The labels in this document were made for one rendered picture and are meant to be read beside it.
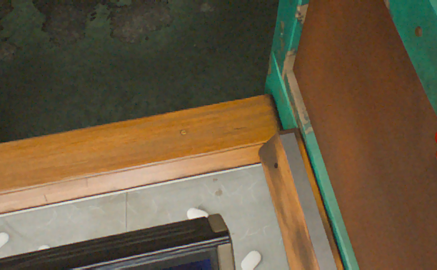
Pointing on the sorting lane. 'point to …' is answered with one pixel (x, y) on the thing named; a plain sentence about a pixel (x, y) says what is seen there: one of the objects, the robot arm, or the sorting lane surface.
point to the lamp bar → (136, 250)
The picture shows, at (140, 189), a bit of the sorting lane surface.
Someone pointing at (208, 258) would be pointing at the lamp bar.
